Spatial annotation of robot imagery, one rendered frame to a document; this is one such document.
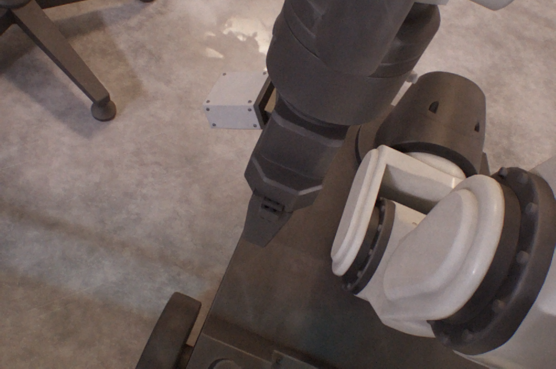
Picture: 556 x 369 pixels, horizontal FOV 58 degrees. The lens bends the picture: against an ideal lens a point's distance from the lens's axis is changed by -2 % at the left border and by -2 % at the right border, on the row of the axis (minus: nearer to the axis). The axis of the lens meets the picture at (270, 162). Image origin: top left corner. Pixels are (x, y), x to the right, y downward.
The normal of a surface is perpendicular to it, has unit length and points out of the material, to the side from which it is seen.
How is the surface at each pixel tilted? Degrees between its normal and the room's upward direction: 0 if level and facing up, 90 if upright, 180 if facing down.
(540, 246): 13
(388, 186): 90
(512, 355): 74
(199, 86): 0
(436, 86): 37
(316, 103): 79
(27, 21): 9
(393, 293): 95
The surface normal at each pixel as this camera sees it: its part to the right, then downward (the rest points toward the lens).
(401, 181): -0.35, 0.81
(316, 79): -0.47, 0.61
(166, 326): 0.26, -0.68
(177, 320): 0.37, -0.77
